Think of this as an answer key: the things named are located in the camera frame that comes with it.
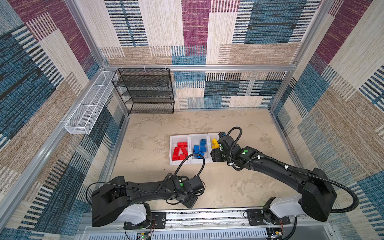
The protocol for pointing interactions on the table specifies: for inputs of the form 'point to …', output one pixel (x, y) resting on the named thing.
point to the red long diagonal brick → (185, 151)
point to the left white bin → (174, 140)
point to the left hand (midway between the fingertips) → (191, 200)
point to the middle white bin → (194, 140)
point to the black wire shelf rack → (145, 90)
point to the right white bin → (210, 136)
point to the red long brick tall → (175, 155)
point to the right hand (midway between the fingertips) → (217, 155)
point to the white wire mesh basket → (84, 119)
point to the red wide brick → (180, 144)
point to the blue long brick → (202, 143)
